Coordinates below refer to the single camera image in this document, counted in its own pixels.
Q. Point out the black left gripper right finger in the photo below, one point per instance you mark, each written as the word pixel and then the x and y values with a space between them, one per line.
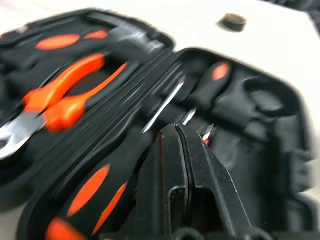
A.
pixel 207 180

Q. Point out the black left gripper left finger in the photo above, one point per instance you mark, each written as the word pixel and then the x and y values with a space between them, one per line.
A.
pixel 167 175

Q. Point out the black plastic tool case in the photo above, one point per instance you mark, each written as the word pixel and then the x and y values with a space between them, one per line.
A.
pixel 260 130

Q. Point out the large black orange screwdriver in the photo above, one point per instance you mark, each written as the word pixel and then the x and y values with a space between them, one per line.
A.
pixel 95 185

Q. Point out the small black orange screwdriver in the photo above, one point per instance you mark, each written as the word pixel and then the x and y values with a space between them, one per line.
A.
pixel 212 82

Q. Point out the round dark table grommet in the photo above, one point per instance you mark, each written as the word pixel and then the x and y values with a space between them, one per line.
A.
pixel 231 21

